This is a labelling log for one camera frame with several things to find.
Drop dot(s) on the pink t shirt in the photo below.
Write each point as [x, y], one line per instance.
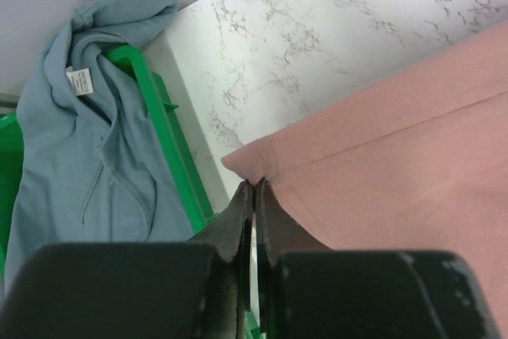
[416, 160]

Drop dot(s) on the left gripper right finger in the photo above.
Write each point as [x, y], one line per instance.
[276, 232]

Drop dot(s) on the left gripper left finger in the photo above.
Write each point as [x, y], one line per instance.
[217, 285]

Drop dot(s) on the grey-blue t shirt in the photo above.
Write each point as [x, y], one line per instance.
[93, 168]

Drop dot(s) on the green plastic bin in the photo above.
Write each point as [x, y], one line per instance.
[169, 133]

